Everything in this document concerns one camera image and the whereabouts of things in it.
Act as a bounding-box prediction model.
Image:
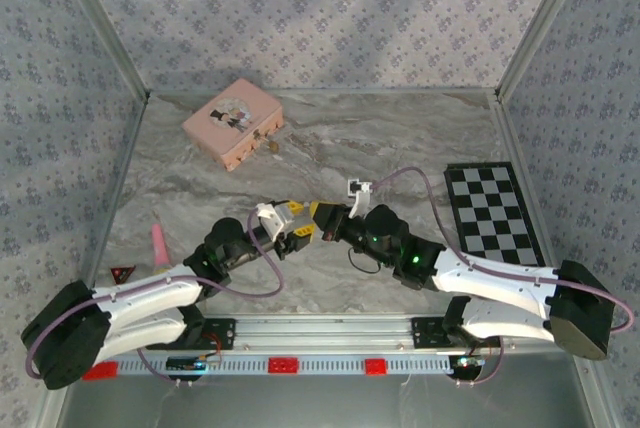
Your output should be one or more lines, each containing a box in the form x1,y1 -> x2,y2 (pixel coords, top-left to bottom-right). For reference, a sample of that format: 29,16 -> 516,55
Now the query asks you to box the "pink tin box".
181,77 -> 286,173

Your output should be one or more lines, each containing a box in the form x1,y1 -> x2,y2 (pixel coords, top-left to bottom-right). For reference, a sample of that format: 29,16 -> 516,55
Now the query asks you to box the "pink plastic stick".
151,224 -> 174,277

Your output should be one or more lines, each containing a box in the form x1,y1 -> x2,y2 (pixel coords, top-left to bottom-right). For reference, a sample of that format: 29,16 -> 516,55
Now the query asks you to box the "red black triangle piece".
110,264 -> 138,286

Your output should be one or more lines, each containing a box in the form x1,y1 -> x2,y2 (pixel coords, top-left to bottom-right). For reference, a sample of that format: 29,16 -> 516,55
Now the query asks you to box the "black grey chessboard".
443,161 -> 547,269

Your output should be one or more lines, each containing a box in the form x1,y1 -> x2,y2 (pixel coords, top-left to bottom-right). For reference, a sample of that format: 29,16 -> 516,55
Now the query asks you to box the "small circuit board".
166,355 -> 222,374
448,355 -> 487,379

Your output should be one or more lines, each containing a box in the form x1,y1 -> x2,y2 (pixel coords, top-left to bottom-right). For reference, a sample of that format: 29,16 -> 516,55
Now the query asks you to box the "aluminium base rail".
144,314 -> 551,353

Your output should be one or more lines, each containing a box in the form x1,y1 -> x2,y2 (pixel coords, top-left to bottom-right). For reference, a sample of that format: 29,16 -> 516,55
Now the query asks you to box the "white slotted cable duct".
74,353 -> 454,378

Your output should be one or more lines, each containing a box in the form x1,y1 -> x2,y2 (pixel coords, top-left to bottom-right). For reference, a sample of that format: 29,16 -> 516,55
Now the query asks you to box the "aluminium frame post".
493,0 -> 596,102
48,0 -> 152,102

